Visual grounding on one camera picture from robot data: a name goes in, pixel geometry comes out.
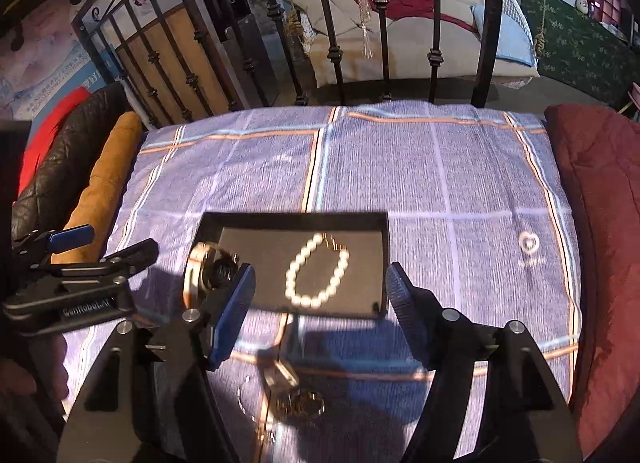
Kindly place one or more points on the purple plaid bed cover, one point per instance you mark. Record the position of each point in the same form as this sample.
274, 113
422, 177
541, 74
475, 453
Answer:
476, 215

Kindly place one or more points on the black jewelry tray box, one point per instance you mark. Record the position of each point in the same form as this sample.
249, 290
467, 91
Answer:
315, 264

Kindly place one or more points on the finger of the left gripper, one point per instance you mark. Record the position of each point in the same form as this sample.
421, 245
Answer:
127, 262
36, 248

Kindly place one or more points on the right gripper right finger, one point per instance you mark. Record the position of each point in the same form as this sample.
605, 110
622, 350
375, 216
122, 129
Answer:
447, 344

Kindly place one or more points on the beige hanging swing bed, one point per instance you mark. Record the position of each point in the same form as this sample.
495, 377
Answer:
344, 49

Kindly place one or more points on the black quilted leather cushion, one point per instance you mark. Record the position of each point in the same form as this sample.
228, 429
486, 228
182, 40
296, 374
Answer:
61, 155

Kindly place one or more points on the black iron bed frame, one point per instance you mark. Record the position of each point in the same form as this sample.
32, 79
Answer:
485, 66

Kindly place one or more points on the dark red cushion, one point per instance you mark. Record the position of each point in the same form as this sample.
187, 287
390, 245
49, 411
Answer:
597, 153

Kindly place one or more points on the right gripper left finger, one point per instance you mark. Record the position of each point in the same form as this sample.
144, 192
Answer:
193, 345

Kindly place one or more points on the white brown strap watch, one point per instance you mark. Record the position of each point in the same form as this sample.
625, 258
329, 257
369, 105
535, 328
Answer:
208, 268

